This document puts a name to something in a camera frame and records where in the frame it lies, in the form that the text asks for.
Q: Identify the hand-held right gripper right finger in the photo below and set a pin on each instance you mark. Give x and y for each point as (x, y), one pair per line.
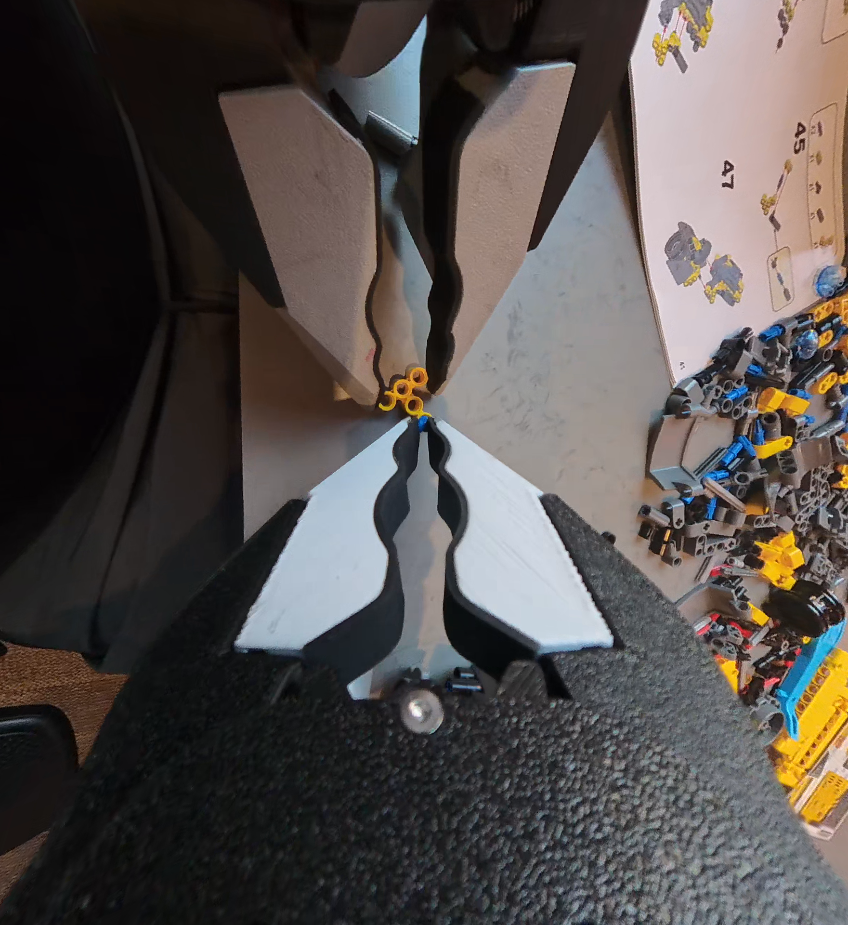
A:
(525, 571)

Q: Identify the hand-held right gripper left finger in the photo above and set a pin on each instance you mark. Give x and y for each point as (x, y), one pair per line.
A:
(322, 571)

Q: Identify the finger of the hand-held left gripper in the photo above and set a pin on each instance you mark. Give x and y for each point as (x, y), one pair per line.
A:
(496, 181)
(308, 217)

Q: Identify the yellow T-shaped brick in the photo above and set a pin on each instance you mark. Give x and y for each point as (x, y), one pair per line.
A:
(402, 390)

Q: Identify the grey desk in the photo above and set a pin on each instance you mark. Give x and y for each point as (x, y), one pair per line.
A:
(554, 376)

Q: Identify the building instruction booklet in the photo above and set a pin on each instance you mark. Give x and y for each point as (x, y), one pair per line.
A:
(741, 217)

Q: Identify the dark grey bag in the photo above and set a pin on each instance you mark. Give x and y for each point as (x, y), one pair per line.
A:
(142, 470)

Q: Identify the pile of loose bricks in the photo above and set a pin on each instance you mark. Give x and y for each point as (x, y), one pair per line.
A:
(778, 462)

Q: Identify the black toy wheel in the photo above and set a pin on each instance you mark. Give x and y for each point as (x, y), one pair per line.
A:
(803, 611)

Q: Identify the light blue brick beam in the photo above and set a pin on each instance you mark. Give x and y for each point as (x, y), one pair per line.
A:
(814, 679)

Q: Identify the black parts tray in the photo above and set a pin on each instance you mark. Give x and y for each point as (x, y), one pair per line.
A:
(828, 759)

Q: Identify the black mesh chair seat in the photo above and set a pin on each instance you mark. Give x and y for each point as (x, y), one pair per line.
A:
(12, 788)

